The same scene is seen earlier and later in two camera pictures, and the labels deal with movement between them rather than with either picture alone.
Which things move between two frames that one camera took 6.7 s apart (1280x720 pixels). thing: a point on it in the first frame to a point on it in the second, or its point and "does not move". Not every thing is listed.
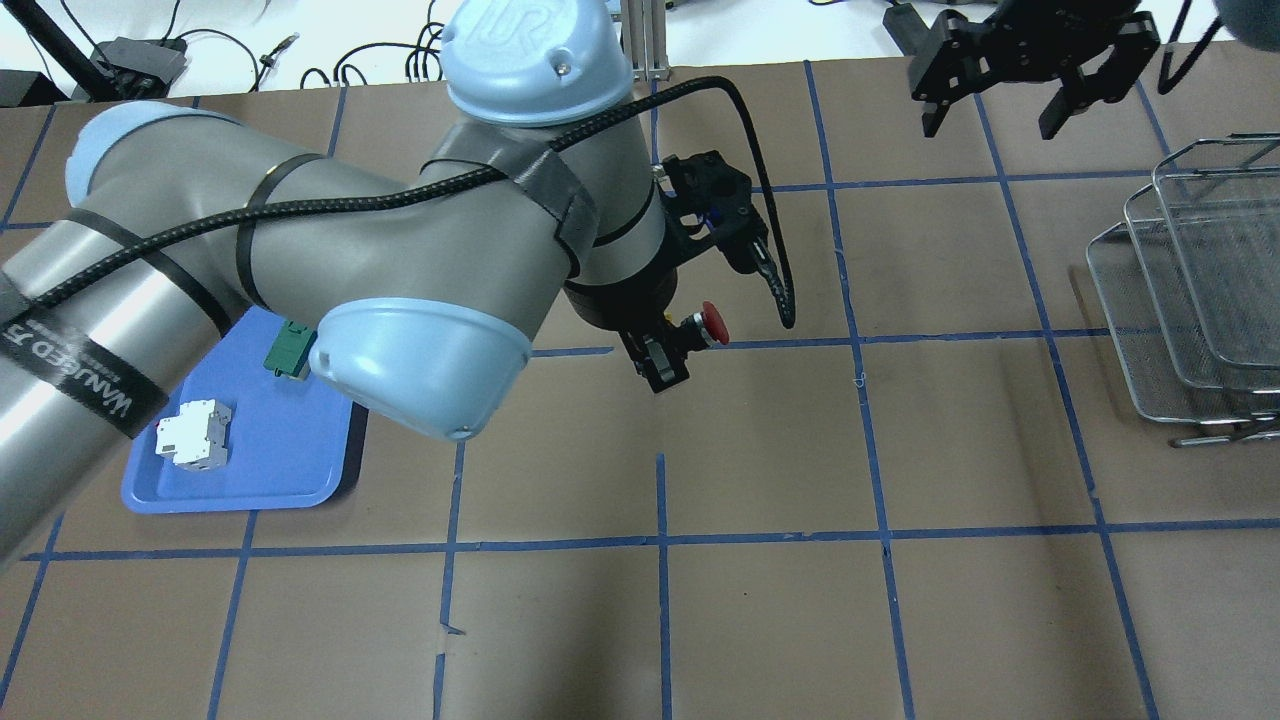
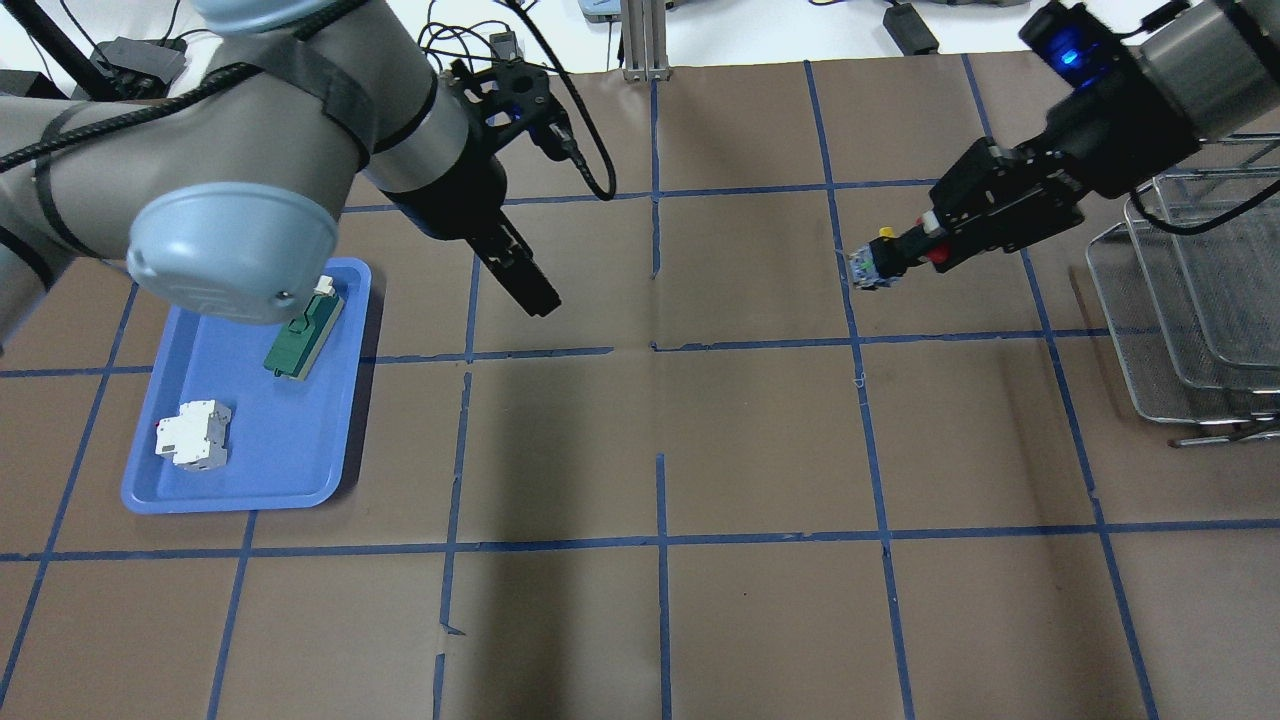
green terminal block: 290,349 does not move
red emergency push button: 707,325 to 878,263
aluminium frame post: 644,39 does not move
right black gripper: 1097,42 to 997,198
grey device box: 135,68 does not move
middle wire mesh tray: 1197,360 does not move
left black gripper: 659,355 to 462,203
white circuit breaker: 197,438 does not move
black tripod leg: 98,86 does not move
